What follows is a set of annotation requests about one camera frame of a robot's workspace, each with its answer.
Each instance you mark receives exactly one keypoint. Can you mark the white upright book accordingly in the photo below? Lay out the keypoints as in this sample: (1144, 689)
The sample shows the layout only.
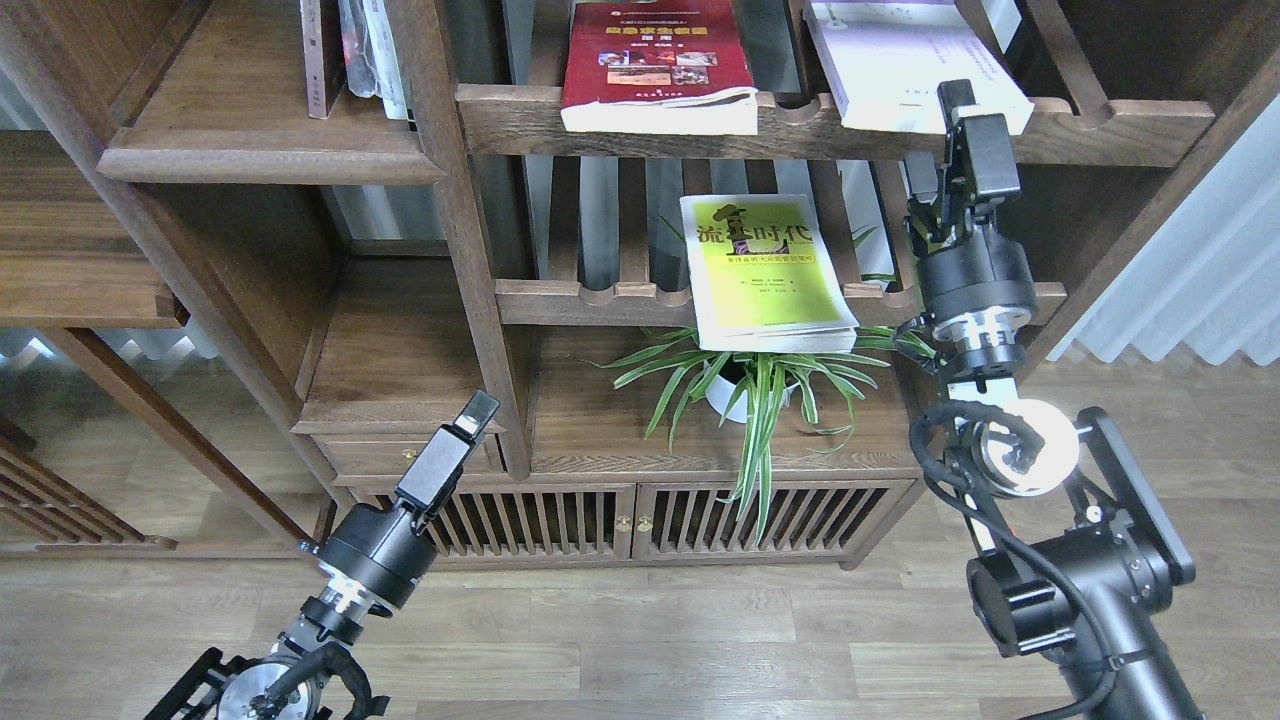
(389, 86)

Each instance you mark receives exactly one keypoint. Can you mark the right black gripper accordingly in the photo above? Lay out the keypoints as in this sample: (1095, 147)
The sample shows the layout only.
(964, 264)

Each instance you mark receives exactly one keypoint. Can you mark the brown upright book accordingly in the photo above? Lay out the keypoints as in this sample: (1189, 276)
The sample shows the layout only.
(323, 60)

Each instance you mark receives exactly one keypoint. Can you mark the green spider plant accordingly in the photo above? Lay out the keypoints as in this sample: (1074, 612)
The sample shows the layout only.
(690, 368)

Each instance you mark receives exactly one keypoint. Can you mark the dark wooden bookshelf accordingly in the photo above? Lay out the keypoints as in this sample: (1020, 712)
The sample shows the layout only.
(364, 275)

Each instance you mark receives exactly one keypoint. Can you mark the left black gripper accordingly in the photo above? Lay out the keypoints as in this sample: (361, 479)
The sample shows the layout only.
(387, 551)

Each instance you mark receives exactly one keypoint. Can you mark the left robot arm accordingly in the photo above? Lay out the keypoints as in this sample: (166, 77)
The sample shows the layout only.
(288, 682)

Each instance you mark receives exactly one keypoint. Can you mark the yellow green book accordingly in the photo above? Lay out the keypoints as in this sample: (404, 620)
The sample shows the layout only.
(761, 277)

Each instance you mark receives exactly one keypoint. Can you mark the plastic wrapped book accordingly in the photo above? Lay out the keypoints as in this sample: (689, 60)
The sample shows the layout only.
(361, 76)

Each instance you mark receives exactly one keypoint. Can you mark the white lavender book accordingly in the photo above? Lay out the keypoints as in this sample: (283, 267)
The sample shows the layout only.
(884, 61)

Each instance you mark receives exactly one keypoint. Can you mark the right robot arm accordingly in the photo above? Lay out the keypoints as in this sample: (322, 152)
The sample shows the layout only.
(1075, 554)

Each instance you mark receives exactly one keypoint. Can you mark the white curtain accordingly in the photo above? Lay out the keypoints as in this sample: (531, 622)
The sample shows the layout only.
(1209, 279)

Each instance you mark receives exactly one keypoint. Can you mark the red cover book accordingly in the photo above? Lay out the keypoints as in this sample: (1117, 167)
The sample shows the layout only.
(658, 68)

